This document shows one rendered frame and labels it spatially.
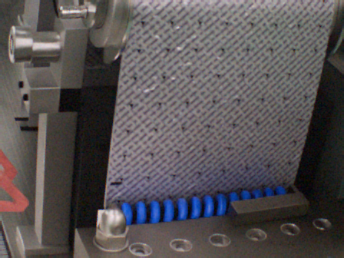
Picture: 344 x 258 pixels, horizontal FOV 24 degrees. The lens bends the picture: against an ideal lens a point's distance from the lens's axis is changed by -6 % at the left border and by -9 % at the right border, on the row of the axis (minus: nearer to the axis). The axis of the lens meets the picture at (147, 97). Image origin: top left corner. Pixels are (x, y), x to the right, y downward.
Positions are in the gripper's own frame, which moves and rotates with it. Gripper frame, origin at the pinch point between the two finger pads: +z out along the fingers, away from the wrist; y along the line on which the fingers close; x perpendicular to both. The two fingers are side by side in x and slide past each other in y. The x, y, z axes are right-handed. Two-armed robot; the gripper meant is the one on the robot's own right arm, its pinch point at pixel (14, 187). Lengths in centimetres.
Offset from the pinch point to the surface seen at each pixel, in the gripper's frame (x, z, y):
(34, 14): 8.1, 7.5, -41.3
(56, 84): 10.1, 0.9, -7.5
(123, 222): 5.6, 7.8, 7.9
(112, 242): 3.1, 8.1, 8.4
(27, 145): -7.9, 15.9, -33.8
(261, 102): 21.8, 17.6, 0.4
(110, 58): 16.8, 1.1, -1.6
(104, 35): 18.4, -1.0, -1.6
